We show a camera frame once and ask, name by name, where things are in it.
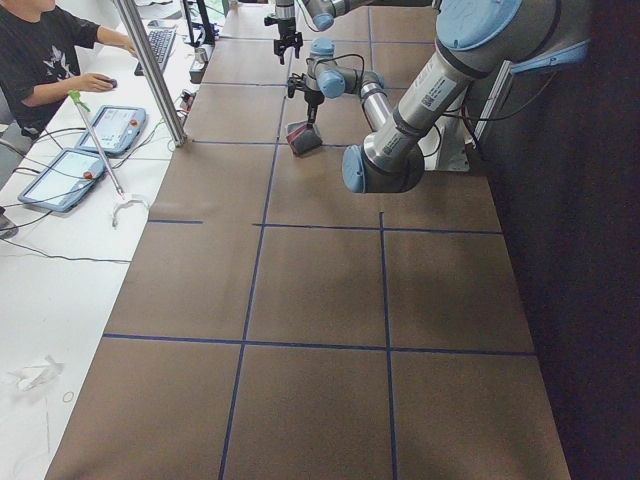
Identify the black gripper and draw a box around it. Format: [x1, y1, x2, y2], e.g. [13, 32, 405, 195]
[287, 73, 323, 125]
[264, 15, 304, 64]

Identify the pink towel with grey back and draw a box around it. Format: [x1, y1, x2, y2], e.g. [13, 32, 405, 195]
[286, 121, 322, 156]

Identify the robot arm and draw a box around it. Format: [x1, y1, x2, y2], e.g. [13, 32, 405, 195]
[287, 1, 594, 193]
[264, 0, 441, 64]

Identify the left power strip with plugs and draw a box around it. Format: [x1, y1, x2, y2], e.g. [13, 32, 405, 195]
[179, 89, 196, 113]

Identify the black keyboard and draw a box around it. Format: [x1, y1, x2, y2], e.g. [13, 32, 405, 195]
[148, 28, 176, 72]

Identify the far blue teach pendant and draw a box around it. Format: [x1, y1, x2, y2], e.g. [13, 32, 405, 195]
[77, 105, 147, 157]

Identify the blue teach pendant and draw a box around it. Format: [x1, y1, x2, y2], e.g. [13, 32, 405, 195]
[77, 105, 147, 157]
[17, 148, 105, 213]

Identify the reacher grabber stick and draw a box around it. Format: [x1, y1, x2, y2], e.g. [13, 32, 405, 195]
[68, 90, 150, 228]

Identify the near blue teach pendant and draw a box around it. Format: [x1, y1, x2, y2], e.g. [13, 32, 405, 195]
[17, 148, 105, 213]

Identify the person in black shirt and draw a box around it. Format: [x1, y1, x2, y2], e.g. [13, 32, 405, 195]
[1, 1, 136, 139]

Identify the crumpled white paper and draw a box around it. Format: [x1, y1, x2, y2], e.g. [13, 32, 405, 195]
[6, 355, 65, 392]

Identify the silver aluminium frame post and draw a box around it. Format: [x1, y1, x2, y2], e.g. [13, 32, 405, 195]
[114, 0, 187, 147]

